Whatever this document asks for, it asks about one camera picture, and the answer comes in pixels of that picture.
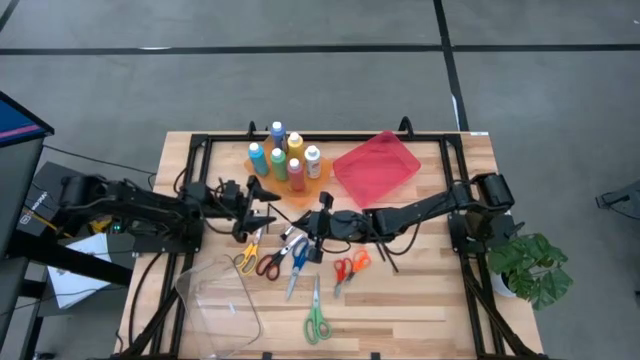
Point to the black equipment box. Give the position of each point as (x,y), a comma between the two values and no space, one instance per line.
(42,180)

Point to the yellow paint bottle white cap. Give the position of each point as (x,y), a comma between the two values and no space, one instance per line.
(295,145)

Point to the teal paint bottle white cap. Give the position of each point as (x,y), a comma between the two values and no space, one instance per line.
(259,161)

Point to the green leafy plant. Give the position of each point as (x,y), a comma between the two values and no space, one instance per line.
(530,270)

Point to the translucent pink plastic tray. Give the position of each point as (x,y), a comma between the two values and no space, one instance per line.
(375,170)

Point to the white paper sheet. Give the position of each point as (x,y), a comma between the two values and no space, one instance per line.
(75,280)

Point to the pink paint bottle white cap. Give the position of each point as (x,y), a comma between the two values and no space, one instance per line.
(296,176)

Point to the black and red scissors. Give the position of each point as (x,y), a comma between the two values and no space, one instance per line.
(285,248)

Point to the black paintbrush silver ferrule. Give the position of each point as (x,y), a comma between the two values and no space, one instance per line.
(392,262)
(382,254)

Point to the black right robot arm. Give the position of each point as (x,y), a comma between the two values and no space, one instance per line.
(425,207)

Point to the translucent orange plastic tray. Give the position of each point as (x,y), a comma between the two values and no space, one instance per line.
(300,197)

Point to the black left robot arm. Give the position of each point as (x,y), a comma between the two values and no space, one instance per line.
(140,205)

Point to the monitor with blue screen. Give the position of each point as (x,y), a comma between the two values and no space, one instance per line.
(15,125)

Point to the green paint bottle white cap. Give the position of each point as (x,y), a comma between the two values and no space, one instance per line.
(280,165)

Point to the white plant pot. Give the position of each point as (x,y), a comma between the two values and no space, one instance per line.
(500,287)

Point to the grey chair base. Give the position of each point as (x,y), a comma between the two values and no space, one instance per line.
(625,197)

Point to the clear plastic tray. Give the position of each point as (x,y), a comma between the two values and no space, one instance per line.
(215,320)

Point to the white paint bottle apple label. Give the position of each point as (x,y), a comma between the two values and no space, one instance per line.
(313,162)

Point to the black monitor stand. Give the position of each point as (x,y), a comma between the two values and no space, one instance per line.
(75,257)

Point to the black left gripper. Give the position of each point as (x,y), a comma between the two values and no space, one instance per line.
(245,210)

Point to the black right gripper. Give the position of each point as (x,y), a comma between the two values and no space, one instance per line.
(332,227)

